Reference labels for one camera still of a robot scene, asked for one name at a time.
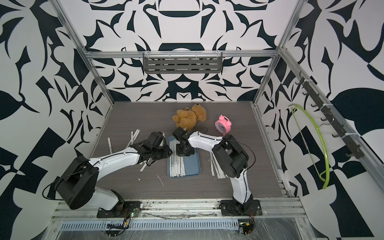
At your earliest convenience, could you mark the pile straw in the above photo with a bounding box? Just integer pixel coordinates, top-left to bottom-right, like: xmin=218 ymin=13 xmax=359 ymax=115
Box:
xmin=210 ymin=153 xmax=228 ymax=179
xmin=127 ymin=129 xmax=141 ymax=147

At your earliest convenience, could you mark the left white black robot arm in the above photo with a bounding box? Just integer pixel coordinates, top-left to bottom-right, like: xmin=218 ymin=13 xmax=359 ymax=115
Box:
xmin=54 ymin=132 xmax=173 ymax=211

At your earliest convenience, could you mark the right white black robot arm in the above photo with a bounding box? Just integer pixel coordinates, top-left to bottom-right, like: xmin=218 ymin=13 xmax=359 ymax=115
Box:
xmin=173 ymin=128 xmax=253 ymax=211

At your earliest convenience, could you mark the blue plastic storage tray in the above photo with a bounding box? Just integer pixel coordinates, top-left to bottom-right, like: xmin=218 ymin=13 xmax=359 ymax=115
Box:
xmin=167 ymin=136 xmax=201 ymax=179

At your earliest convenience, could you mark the brown teddy bear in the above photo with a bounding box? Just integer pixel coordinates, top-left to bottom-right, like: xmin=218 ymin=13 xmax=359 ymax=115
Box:
xmin=172 ymin=104 xmax=207 ymax=131

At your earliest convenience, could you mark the pink alarm clock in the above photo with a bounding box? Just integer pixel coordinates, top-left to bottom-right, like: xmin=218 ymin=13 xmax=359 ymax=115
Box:
xmin=215 ymin=115 xmax=232 ymax=136

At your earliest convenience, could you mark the lone wrapped straw far left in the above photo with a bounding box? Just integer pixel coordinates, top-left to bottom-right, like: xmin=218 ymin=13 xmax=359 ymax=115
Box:
xmin=108 ymin=138 xmax=114 ymax=154

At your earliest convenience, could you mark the green plastic clothes hanger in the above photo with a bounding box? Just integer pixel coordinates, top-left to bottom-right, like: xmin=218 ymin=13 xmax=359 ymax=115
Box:
xmin=289 ymin=104 xmax=331 ymax=190

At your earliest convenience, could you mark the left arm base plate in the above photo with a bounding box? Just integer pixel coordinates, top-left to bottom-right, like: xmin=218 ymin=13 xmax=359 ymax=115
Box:
xmin=97 ymin=201 xmax=142 ymax=219

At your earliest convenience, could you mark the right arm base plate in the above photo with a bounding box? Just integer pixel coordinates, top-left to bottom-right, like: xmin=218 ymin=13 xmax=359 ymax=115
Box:
xmin=219 ymin=195 xmax=263 ymax=217

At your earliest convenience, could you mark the white slotted cable duct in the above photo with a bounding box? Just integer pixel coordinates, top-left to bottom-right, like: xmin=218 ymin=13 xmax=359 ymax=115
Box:
xmin=60 ymin=219 xmax=239 ymax=231

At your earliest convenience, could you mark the grey metal wall shelf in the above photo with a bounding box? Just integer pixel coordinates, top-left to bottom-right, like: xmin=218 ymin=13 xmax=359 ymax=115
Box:
xmin=143 ymin=51 xmax=224 ymax=74

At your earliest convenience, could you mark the grey wall hook rail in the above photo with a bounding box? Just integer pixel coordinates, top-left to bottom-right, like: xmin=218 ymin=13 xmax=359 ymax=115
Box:
xmin=295 ymin=71 xmax=365 ymax=160

